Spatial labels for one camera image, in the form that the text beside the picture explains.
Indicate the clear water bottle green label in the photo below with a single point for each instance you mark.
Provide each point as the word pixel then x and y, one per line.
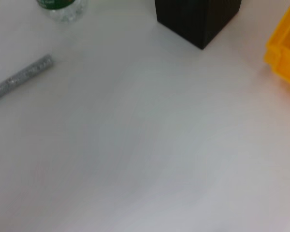
pixel 62 10

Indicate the black mesh pen holder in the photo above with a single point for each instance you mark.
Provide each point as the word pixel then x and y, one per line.
pixel 198 17

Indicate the yellow plastic bin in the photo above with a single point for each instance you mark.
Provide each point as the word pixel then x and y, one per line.
pixel 287 55

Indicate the grey marker pen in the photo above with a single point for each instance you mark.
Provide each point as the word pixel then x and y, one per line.
pixel 21 77

